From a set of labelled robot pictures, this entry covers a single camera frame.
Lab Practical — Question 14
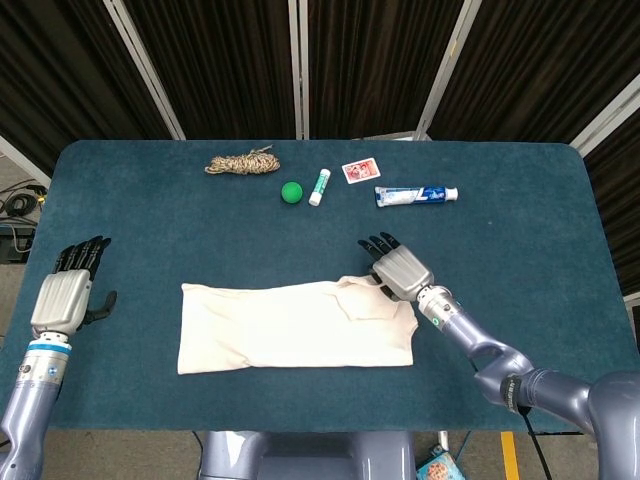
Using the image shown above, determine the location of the dark teal table cloth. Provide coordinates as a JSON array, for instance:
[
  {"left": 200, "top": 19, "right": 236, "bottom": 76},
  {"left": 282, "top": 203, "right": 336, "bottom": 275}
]
[{"left": 0, "top": 138, "right": 627, "bottom": 435}]

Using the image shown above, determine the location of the grey-blue robot torso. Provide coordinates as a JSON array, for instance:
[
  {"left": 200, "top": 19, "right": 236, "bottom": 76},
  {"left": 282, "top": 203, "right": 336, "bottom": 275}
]
[{"left": 198, "top": 429, "right": 417, "bottom": 480}]

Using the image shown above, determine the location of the beige braided rope bundle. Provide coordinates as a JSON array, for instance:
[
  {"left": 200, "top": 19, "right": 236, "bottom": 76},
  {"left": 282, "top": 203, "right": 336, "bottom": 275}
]
[{"left": 203, "top": 143, "right": 281, "bottom": 176}]

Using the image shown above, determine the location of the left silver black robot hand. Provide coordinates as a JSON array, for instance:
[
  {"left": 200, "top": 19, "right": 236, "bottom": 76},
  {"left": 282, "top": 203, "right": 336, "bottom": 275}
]
[{"left": 30, "top": 235, "right": 118, "bottom": 340}]

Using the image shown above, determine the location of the blue white toothpaste tube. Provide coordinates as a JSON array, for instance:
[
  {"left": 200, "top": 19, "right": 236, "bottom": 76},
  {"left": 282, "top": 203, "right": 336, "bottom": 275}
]
[{"left": 374, "top": 184, "right": 459, "bottom": 209}]

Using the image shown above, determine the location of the grey electrical box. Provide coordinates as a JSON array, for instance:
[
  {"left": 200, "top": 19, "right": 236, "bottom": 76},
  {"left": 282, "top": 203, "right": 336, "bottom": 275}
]
[{"left": 0, "top": 222, "right": 36, "bottom": 264}]

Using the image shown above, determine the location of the blue cookie box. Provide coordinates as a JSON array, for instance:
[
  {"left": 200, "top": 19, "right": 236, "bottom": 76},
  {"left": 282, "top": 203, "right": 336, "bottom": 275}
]
[{"left": 415, "top": 449, "right": 474, "bottom": 480}]

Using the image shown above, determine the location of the black cable bundle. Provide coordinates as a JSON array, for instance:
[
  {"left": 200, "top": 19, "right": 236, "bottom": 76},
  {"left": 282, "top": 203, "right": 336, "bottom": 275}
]
[{"left": 0, "top": 183, "right": 49, "bottom": 217}]

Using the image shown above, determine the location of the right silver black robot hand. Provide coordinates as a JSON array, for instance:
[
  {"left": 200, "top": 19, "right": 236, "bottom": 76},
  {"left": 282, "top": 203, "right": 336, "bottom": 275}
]
[{"left": 356, "top": 231, "right": 435, "bottom": 304}]

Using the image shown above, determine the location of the white partition frame post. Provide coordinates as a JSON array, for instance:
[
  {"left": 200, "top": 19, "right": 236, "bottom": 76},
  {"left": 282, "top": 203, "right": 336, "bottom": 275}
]
[
  {"left": 103, "top": 0, "right": 187, "bottom": 140},
  {"left": 569, "top": 74, "right": 640, "bottom": 156},
  {"left": 415, "top": 0, "right": 484, "bottom": 141},
  {"left": 287, "top": 0, "right": 310, "bottom": 140},
  {"left": 0, "top": 134, "right": 52, "bottom": 187}
]

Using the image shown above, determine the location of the cream white T-shirt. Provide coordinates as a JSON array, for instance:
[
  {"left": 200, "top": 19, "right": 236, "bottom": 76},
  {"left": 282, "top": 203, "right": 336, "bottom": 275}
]
[{"left": 176, "top": 273, "right": 420, "bottom": 376}]

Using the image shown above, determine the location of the white green glue stick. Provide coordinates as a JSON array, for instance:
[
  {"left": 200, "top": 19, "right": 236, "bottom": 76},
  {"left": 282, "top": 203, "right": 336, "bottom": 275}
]
[{"left": 308, "top": 168, "right": 333, "bottom": 207}]

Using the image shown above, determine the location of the red playing card deck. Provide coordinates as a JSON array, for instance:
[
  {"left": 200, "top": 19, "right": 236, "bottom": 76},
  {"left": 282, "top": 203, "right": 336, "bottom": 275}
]
[{"left": 341, "top": 157, "right": 379, "bottom": 185}]

